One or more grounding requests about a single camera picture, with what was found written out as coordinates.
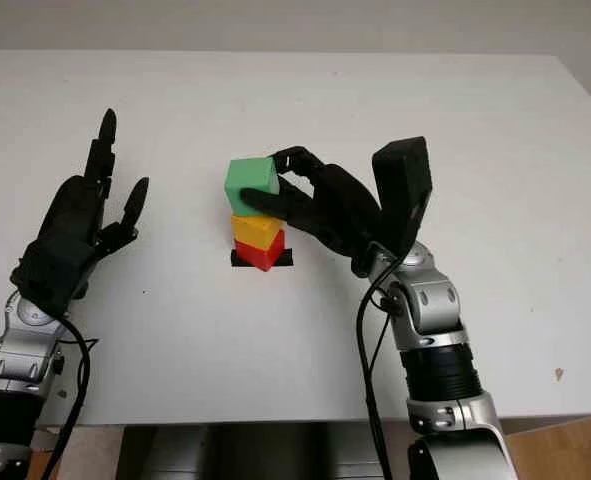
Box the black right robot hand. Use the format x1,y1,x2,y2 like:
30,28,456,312
238,145,384,279

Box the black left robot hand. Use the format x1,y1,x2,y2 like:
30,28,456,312
39,108,151,301

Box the yellow wooden block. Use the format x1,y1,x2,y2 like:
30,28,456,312
231,213,284,251

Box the red wooden block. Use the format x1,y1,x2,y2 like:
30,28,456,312
233,232,286,272

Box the green wooden block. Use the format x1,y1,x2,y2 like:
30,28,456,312
223,156,281,217

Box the black tape strip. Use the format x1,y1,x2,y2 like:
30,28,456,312
230,247,295,270

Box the pale table leg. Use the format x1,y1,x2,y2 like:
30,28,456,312
62,424,126,480

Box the dark grey robot torso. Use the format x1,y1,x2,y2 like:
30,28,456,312
117,422,416,480

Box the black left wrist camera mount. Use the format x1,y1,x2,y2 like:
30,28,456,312
9,238,96,319

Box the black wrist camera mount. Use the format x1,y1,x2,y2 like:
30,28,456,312
9,238,96,319
371,135,435,261

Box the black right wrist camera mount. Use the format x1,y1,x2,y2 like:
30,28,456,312
371,135,435,261

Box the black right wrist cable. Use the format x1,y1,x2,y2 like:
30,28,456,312
356,249,411,480

